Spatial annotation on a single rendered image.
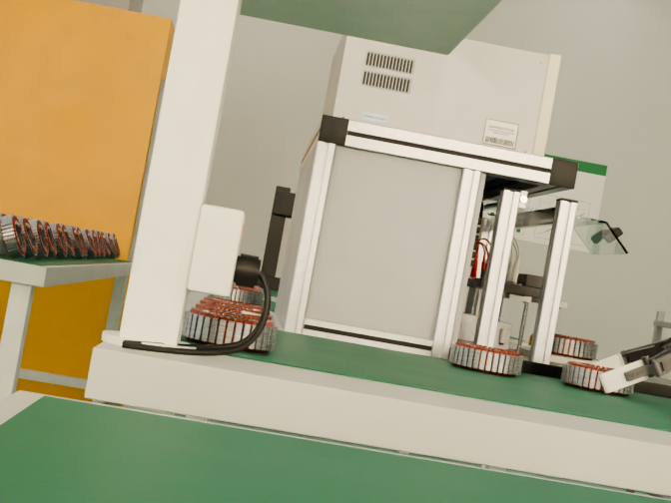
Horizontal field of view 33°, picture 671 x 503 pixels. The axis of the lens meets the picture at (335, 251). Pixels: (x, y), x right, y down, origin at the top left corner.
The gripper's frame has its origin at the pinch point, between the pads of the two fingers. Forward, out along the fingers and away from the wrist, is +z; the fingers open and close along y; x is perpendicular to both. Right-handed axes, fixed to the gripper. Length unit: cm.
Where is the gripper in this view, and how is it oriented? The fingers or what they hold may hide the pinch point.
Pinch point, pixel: (598, 377)
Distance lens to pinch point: 181.7
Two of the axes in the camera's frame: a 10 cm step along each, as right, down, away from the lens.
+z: -9.4, 3.4, 0.1
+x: 3.4, 9.4, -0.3
